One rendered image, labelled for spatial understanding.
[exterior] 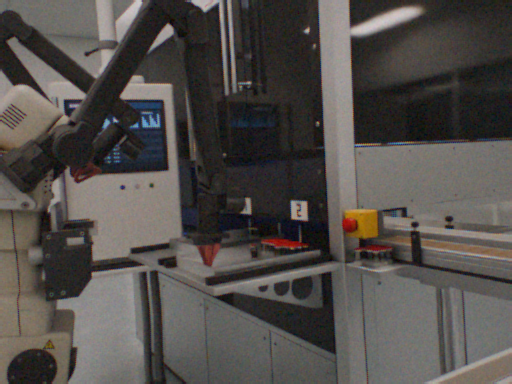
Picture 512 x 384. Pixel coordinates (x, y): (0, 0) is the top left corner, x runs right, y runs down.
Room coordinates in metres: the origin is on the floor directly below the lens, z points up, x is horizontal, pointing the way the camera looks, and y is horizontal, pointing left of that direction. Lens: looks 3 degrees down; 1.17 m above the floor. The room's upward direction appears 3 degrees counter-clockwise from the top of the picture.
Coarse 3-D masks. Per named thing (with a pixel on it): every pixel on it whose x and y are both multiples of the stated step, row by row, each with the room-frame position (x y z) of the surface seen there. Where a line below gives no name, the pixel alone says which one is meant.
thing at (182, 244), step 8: (232, 232) 1.90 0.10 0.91; (240, 232) 1.91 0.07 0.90; (176, 240) 1.77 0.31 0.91; (184, 240) 1.79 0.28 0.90; (192, 240) 1.80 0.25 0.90; (224, 240) 1.86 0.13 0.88; (232, 240) 1.85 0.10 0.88; (240, 240) 1.62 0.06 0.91; (248, 240) 1.64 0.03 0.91; (256, 240) 1.65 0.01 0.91; (176, 248) 1.70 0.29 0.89; (184, 248) 1.64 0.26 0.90; (192, 248) 1.58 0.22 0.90
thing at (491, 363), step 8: (504, 352) 0.47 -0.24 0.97; (480, 360) 0.46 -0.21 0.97; (488, 360) 0.46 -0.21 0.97; (496, 360) 0.46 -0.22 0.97; (504, 360) 0.47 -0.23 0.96; (464, 368) 0.44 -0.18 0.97; (472, 368) 0.44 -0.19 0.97; (480, 368) 0.45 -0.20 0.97; (488, 368) 0.45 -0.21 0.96; (496, 368) 0.46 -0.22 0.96; (504, 368) 0.47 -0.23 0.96; (440, 376) 0.43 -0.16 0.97; (448, 376) 0.43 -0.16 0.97; (456, 376) 0.43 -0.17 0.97; (464, 376) 0.44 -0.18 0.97; (472, 376) 0.44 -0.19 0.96; (480, 376) 0.45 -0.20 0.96; (488, 376) 0.45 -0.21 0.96; (496, 376) 0.46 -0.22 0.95; (504, 376) 0.50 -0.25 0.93
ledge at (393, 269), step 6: (348, 264) 1.31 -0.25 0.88; (354, 264) 1.31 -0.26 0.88; (390, 264) 1.29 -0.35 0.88; (396, 264) 1.28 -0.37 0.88; (402, 264) 1.28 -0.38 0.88; (348, 270) 1.31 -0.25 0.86; (354, 270) 1.29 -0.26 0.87; (360, 270) 1.27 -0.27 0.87; (366, 270) 1.25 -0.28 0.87; (372, 270) 1.23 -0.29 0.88; (378, 270) 1.22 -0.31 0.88; (384, 270) 1.22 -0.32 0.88; (390, 270) 1.23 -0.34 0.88; (396, 270) 1.24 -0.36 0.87; (402, 270) 1.25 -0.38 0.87; (408, 270) 1.27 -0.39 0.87; (372, 276) 1.24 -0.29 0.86; (378, 276) 1.22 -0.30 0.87; (384, 276) 1.22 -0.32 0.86
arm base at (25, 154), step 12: (24, 144) 1.01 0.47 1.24; (36, 144) 1.00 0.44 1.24; (0, 156) 0.98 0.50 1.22; (12, 156) 0.98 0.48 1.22; (24, 156) 0.99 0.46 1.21; (36, 156) 0.99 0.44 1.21; (0, 168) 0.95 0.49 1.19; (12, 168) 0.97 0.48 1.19; (24, 168) 0.98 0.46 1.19; (36, 168) 0.99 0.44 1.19; (48, 168) 1.02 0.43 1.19; (12, 180) 0.95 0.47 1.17; (24, 180) 0.98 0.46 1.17; (36, 180) 1.00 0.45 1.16; (24, 192) 0.96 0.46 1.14
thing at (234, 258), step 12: (228, 252) 1.50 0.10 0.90; (240, 252) 1.52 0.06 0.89; (312, 252) 1.35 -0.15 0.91; (180, 264) 1.39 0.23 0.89; (192, 264) 1.31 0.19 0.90; (204, 264) 1.25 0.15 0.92; (216, 264) 1.40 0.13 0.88; (228, 264) 1.39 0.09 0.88; (240, 264) 1.23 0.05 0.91; (252, 264) 1.25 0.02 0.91; (264, 264) 1.27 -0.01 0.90; (204, 276) 1.25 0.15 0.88
